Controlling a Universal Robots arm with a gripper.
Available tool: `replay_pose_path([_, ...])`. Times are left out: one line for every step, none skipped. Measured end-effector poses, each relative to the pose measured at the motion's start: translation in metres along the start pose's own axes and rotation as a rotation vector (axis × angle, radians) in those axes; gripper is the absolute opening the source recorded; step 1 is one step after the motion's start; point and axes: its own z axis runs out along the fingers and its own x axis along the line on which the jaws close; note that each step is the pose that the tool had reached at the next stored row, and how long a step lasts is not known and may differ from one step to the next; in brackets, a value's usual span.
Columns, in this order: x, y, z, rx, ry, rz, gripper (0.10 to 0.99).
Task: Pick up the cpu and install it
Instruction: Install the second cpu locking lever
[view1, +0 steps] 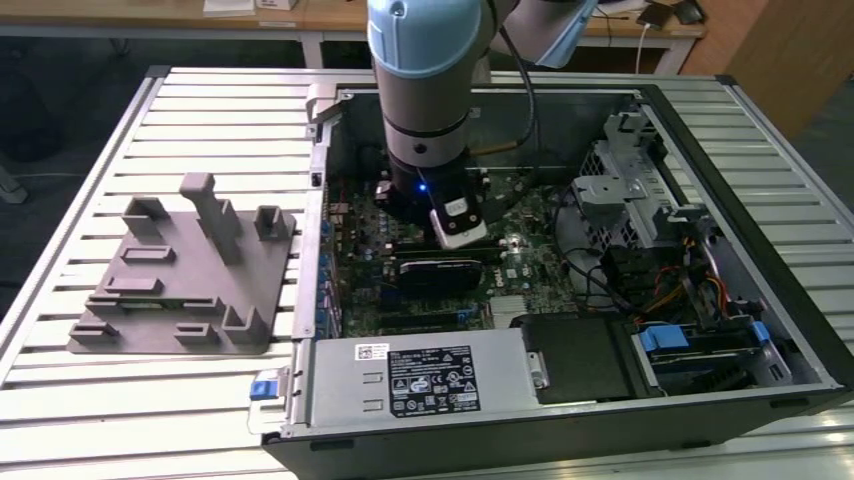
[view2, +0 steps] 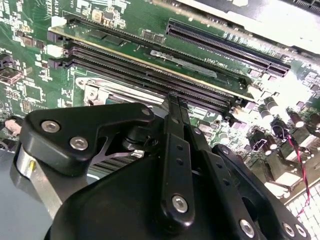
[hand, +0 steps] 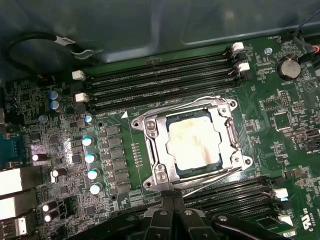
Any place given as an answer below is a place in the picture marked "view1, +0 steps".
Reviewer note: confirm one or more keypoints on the white box black print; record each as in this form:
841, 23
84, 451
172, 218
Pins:
276, 4

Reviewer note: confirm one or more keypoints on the black computer mouse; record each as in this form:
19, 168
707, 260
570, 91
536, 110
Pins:
689, 11

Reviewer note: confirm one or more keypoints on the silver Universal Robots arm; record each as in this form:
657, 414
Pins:
420, 110

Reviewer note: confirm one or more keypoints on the grey parts rack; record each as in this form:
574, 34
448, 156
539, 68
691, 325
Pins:
200, 300

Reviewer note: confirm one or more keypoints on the black open PC case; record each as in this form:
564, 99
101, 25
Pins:
467, 450

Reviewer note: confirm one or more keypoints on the silver chipset heat sink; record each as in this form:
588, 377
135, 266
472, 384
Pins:
508, 312

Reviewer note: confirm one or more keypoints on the black graphics card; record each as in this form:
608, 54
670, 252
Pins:
440, 280

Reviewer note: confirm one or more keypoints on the black expansion slot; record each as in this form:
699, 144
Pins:
420, 320

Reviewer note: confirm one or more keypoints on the black RAM slot bank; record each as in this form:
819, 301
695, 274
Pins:
414, 248

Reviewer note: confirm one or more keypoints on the grey chair leg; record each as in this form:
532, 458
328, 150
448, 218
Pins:
12, 192

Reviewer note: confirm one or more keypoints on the silver metal drive cage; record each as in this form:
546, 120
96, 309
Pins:
614, 195

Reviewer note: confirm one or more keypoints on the blue plastic clip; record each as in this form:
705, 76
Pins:
758, 334

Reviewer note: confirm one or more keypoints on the green motherboard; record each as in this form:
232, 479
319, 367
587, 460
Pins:
534, 295

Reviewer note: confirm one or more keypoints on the blue disk carrier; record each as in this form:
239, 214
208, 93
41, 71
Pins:
663, 340

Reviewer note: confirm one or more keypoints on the silver power supply unit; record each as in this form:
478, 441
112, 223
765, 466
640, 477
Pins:
334, 390

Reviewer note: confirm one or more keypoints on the blue case latch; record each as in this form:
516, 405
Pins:
262, 390

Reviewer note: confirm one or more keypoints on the wooden desk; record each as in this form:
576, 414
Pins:
280, 15

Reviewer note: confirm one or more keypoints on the wooden cabinet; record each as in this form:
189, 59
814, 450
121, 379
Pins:
787, 50

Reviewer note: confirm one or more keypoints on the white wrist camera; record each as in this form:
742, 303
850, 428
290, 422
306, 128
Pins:
463, 237

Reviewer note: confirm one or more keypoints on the black power adapter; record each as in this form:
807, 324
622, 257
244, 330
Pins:
657, 14

